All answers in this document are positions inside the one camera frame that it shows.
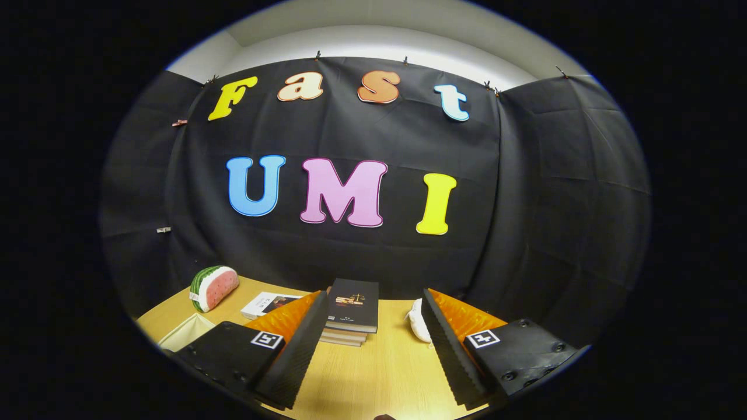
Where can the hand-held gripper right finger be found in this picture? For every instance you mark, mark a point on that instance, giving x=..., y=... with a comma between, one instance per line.
x=452, y=356

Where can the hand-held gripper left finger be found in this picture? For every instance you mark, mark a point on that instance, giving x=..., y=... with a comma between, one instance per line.
x=297, y=350

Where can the beige fabric storage box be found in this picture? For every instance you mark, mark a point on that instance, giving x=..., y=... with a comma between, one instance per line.
x=187, y=332

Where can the brown cover book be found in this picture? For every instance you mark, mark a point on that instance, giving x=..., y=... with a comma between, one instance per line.
x=344, y=335
x=338, y=342

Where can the white plush toy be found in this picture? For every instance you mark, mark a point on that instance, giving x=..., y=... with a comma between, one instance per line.
x=419, y=324

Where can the white cover book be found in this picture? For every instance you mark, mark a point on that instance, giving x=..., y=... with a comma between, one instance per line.
x=265, y=304

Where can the black cover book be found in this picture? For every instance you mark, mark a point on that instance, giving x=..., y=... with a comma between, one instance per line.
x=353, y=306

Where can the watermelon slice plush toy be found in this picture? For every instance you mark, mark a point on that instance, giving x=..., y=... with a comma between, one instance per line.
x=216, y=289

